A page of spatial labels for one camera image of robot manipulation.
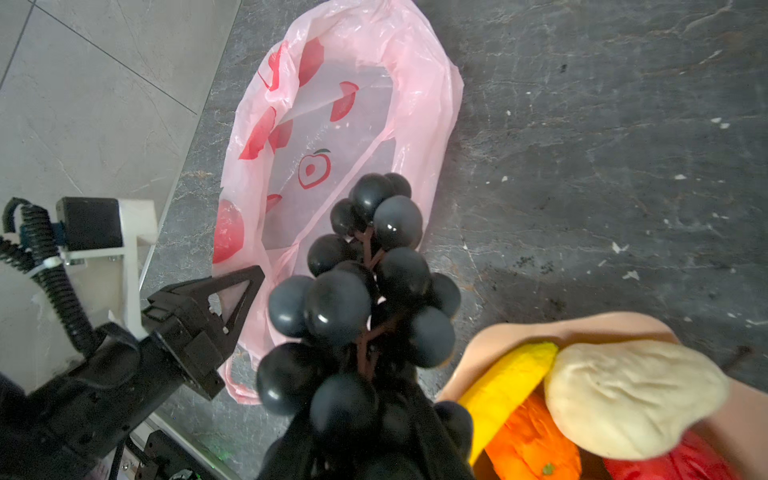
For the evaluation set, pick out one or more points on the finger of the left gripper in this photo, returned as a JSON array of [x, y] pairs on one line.
[[195, 326]]

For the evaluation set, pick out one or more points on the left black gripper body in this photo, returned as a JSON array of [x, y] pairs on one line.
[[66, 427]]

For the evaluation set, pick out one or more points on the dark fake grapes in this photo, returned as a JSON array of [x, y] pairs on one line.
[[368, 316]]

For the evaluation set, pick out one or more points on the pink plastic bag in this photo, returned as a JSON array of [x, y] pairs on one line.
[[353, 87]]

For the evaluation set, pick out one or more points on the yellow fake banana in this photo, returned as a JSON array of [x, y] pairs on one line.
[[503, 388]]

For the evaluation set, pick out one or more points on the orange fake fruit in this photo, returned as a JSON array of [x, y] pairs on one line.
[[530, 446]]

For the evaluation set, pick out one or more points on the beige fake potato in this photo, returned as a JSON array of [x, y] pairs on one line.
[[632, 400]]

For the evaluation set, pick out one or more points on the red fake strawberry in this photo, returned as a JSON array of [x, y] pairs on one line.
[[692, 459]]

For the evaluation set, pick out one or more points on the pink scalloped bowl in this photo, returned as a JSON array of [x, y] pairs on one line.
[[738, 431]]

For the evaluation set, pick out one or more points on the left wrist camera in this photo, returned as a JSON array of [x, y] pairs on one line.
[[102, 243]]

